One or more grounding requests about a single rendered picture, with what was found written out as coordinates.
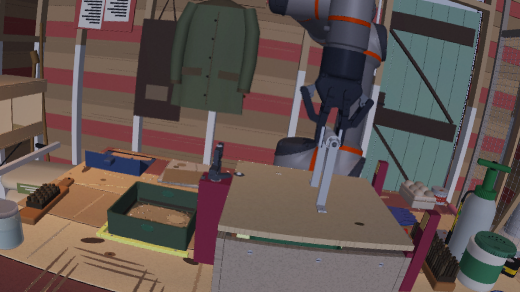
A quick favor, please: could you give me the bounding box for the black yellow tool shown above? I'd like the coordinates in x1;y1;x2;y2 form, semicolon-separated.
501;255;520;280

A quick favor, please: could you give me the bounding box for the small red white tin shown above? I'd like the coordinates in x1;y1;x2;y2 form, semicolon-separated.
431;185;450;205

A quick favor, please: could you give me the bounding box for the tan wooden lid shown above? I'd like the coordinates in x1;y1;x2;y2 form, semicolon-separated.
217;161;416;252

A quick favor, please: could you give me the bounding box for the brown cardboard sheet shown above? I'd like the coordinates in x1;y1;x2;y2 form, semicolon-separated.
47;182;135;229

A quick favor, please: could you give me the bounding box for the wire mesh panel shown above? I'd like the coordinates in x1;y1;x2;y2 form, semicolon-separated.
458;28;520;233

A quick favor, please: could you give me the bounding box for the grey flat bar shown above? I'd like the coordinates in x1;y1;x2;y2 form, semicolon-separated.
0;141;62;177

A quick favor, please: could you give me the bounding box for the wooden scrub brush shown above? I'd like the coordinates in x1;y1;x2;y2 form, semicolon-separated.
19;177;75;226

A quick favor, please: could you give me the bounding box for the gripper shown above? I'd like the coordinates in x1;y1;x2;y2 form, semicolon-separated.
299;46;375;143

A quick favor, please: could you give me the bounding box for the maroon slanted post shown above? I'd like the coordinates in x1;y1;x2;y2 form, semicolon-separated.
399;209;442;292

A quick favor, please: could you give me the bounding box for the maroon short post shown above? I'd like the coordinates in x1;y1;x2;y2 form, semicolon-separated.
371;160;390;197

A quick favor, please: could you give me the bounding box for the green liner tray with dirt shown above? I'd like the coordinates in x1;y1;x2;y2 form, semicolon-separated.
106;180;199;252

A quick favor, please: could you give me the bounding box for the beige roll with green label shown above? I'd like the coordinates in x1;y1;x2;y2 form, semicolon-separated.
0;161;75;196

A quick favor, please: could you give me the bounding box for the green coat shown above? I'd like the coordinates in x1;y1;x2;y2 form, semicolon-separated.
169;0;261;116

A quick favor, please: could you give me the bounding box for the dark red mat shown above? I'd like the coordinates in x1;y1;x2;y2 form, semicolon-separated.
0;253;116;292

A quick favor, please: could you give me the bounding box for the wooden wire brush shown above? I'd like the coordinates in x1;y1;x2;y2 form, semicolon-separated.
409;221;461;292

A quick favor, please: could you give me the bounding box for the brown apron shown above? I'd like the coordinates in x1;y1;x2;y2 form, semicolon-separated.
133;0;182;123

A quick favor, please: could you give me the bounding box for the white green shaker tub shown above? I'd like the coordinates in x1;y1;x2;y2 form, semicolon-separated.
456;230;518;292

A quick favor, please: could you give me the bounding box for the blue cloth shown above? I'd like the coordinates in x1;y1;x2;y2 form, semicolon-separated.
385;205;419;227

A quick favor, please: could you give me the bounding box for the wooden shelf unit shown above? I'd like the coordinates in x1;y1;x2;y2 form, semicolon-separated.
0;0;49;164

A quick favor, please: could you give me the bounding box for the maroon wide post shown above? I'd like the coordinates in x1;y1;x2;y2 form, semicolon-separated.
193;175;234;266

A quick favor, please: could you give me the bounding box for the teal wooden door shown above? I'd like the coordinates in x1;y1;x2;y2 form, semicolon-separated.
360;0;485;204

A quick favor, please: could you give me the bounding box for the egg carton with eggs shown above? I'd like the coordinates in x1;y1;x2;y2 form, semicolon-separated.
398;180;438;211

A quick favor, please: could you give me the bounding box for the grey lid handle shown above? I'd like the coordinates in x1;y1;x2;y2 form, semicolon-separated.
309;126;342;215

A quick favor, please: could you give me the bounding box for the grey nest box body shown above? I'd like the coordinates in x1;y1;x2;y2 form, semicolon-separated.
211;233;413;292

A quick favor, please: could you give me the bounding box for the grey bucket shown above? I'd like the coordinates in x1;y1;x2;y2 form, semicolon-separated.
0;198;25;251

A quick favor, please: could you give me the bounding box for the white sprayer with green pump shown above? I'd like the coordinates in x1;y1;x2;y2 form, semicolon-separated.
445;158;513;262

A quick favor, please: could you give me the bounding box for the blue box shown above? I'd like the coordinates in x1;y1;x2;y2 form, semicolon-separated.
84;149;157;177

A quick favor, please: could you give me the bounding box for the tan flat board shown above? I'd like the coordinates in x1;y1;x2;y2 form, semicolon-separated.
166;159;213;175

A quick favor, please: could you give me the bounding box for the brown flat pad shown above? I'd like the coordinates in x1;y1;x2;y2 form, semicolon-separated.
157;167;205;189

